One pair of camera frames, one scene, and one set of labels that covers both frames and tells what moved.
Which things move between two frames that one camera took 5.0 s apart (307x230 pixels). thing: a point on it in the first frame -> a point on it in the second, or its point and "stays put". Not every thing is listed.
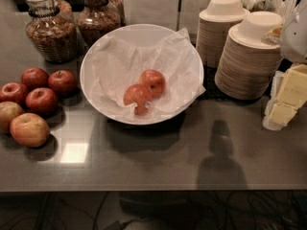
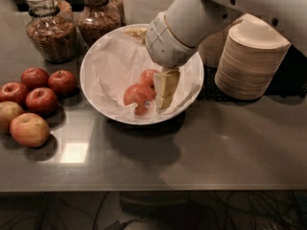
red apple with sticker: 140,96 stays put
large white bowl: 141,74 stays put
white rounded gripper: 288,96 -> 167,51
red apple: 154,81 stays put
